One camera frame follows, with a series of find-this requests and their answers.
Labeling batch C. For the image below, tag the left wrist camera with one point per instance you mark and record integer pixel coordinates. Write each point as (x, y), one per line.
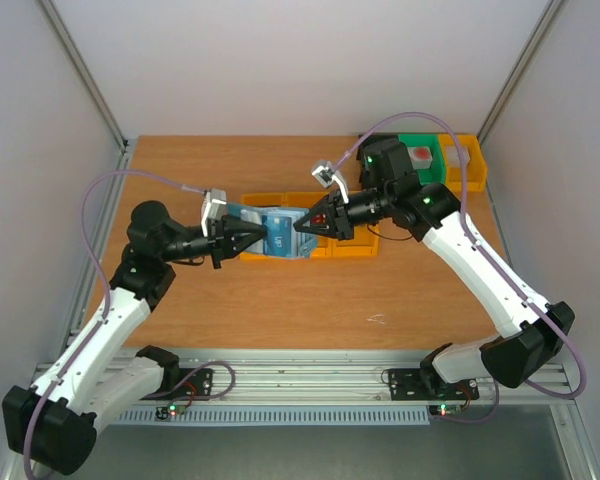
(214, 206)

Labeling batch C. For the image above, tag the aluminium rail frame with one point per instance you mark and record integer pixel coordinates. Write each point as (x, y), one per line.
(282, 379)

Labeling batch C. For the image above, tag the middle yellow bin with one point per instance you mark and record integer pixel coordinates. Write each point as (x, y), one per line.
(307, 200)

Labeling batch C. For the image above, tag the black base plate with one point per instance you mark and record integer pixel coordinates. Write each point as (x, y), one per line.
(410, 384)
(199, 384)

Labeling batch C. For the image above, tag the green storage bin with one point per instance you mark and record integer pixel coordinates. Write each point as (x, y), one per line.
(437, 172)

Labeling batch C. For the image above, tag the far yellow storage bin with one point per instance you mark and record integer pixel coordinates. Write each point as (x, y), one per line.
(476, 168)

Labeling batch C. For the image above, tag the left small circuit board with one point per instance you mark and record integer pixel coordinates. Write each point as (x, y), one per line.
(169, 412)

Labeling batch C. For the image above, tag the right corner aluminium post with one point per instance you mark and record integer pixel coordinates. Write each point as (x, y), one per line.
(540, 32)

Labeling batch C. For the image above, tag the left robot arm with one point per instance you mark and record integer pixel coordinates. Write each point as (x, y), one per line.
(56, 421)

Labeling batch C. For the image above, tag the left corner aluminium post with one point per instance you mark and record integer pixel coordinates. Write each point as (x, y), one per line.
(60, 30)

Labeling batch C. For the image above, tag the blue VIP card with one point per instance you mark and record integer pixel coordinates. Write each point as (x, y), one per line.
(282, 239)

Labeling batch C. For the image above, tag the right yellow bin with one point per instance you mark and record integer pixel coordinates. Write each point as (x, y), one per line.
(365, 243)

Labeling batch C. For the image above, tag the teal leather card holder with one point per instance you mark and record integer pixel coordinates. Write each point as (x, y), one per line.
(307, 243)

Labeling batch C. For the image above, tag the small circuit board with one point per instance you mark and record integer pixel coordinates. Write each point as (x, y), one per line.
(169, 412)
(445, 410)

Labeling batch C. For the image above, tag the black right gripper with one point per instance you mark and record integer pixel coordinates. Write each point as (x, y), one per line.
(340, 216)

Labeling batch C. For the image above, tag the corner aluminium post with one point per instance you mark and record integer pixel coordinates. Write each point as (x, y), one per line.
(60, 30)
(540, 32)

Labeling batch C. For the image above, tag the white card deck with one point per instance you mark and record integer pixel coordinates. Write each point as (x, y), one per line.
(453, 157)

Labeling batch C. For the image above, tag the left yellow bin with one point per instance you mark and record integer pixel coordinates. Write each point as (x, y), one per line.
(261, 200)

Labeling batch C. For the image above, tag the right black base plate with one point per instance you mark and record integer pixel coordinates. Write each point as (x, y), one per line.
(410, 384)

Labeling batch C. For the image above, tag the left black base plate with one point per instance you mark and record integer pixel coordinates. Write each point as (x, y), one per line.
(199, 384)

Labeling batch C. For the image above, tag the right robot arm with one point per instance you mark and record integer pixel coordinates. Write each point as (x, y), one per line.
(530, 330)

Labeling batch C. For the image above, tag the red spot card deck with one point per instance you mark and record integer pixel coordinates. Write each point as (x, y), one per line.
(421, 157)

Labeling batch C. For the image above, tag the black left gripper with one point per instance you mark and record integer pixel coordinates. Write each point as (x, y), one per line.
(221, 236)

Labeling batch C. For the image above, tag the red VIP card stack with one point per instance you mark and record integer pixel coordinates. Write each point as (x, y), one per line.
(318, 220)

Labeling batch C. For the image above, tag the right small circuit board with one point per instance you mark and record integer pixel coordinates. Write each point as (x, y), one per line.
(445, 410)

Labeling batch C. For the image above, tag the grey slotted cable duct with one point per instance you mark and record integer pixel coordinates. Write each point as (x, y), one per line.
(261, 416)

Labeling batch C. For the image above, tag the black storage bin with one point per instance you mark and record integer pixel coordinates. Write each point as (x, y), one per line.
(362, 170)

